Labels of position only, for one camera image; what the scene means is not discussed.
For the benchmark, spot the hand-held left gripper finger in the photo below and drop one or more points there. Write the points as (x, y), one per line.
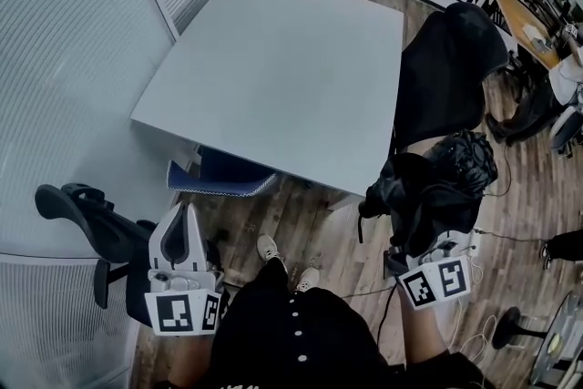
(199, 246)
(157, 246)

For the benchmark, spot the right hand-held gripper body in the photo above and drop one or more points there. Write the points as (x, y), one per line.
(451, 280)

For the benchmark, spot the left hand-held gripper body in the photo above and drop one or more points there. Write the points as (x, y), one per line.
(173, 312)

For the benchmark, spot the black umbrella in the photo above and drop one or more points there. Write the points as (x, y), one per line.
(432, 196)

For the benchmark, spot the person's right forearm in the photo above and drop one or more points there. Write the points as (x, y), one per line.
(423, 332)

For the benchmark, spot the person's left forearm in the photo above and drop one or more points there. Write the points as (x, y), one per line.
(193, 357)

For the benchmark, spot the black mesh office chair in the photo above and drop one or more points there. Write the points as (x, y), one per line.
(100, 223)

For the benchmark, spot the person's white left shoe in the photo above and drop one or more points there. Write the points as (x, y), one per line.
(268, 248)

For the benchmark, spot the person's white shoe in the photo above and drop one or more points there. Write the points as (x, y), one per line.
(307, 280)
(268, 248)

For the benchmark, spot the blue fabric chair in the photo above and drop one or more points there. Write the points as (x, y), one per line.
(223, 173)

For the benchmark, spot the person's white right shoe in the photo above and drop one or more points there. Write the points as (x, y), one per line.
(307, 280)

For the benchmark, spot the round glass side table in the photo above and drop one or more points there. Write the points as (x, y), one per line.
(562, 332)

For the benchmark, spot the person's black buttoned clothing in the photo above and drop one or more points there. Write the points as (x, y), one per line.
(296, 346)

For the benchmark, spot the white table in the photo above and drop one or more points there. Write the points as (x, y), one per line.
(282, 82)

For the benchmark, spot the grey backpack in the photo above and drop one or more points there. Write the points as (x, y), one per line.
(569, 127)

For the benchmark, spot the black high-back office chair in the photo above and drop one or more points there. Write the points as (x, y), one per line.
(442, 77)

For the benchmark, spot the wooden desk with white legs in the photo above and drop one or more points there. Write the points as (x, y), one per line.
(519, 13)

